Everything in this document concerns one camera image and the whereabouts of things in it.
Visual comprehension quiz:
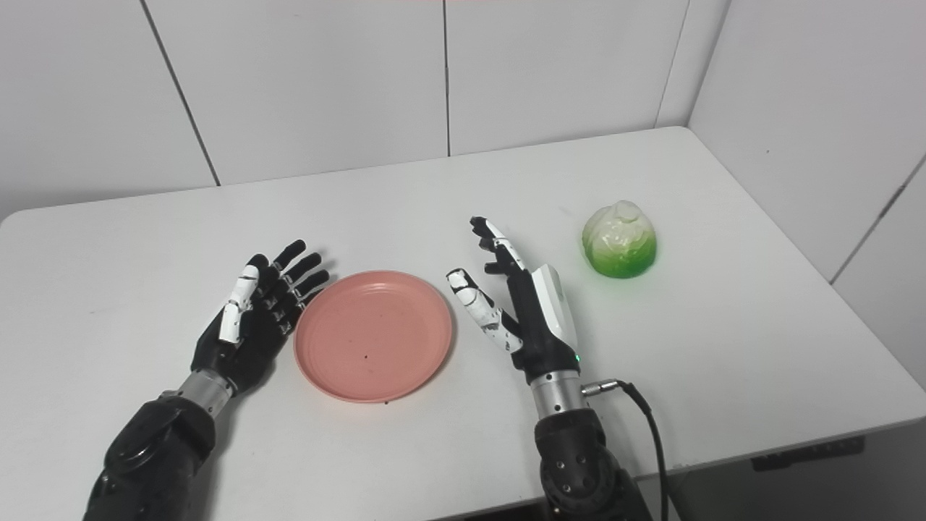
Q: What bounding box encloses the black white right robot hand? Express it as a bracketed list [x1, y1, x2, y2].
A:
[446, 216, 584, 384]

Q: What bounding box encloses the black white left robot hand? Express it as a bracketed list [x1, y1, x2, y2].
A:
[191, 240, 331, 397]

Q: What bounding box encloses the green white cabbage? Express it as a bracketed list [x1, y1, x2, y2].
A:
[582, 200, 658, 279]

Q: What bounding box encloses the pink round plate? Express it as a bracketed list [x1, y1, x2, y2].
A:
[293, 271, 454, 404]

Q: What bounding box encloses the black box under table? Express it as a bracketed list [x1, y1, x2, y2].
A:
[750, 436, 866, 473]

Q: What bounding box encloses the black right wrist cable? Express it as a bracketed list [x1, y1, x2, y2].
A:
[582, 379, 670, 521]

